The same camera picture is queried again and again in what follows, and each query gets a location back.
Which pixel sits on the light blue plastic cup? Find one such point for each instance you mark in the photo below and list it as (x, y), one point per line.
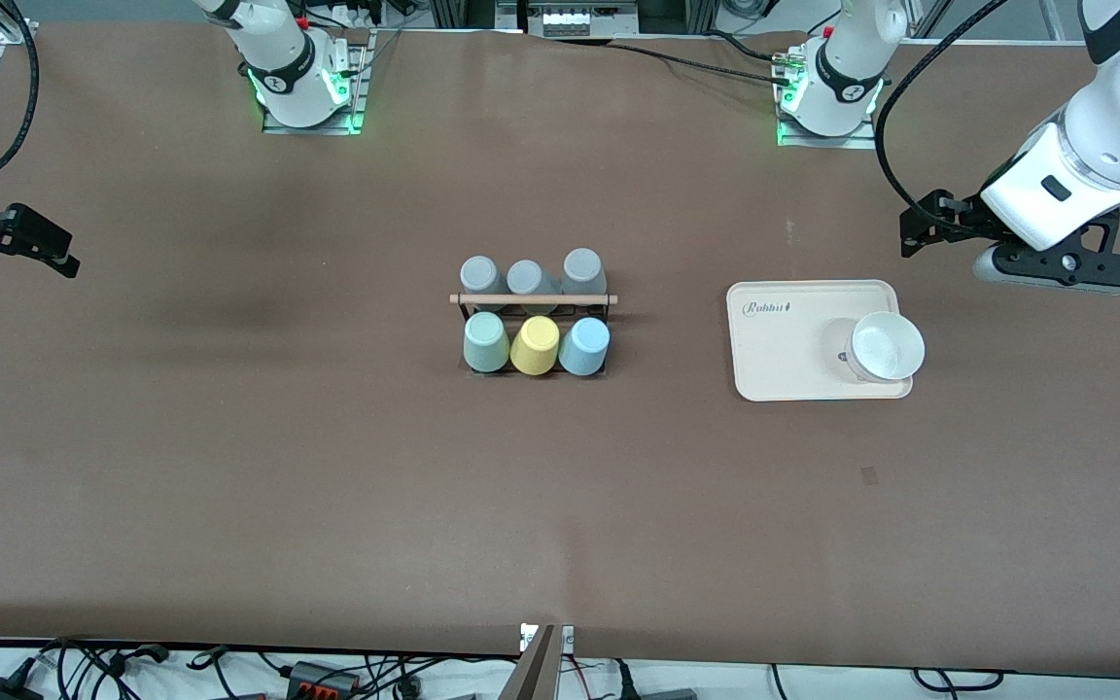
(584, 348)

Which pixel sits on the mint green plastic cup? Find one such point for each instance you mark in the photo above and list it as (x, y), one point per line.
(486, 342)

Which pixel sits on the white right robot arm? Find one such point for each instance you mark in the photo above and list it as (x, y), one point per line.
(278, 49)

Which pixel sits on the white bowl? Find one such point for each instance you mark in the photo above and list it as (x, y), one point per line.
(886, 348)

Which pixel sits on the cream plastic tray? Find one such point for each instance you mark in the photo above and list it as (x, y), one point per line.
(784, 360)

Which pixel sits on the grey plastic cup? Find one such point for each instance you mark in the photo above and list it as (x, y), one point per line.
(583, 267)
(480, 274)
(526, 277)

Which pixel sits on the yellow plastic cup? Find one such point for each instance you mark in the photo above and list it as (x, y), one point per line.
(535, 347)

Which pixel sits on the white power strip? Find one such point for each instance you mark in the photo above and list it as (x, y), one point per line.
(575, 21)

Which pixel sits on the black power adapter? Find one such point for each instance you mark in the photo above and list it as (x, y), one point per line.
(1, 690)

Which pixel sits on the black box orange connectors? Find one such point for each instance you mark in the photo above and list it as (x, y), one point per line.
(322, 681)

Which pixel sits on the black plug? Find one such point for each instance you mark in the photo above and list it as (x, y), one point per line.
(628, 685)

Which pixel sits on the grey-brown beam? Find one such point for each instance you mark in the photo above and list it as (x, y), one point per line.
(531, 676)

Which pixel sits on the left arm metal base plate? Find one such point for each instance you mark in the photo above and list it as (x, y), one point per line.
(861, 144)

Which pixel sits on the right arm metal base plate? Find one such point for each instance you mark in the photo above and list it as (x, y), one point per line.
(278, 129)

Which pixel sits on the small metal bracket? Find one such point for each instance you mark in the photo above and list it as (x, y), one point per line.
(565, 640)

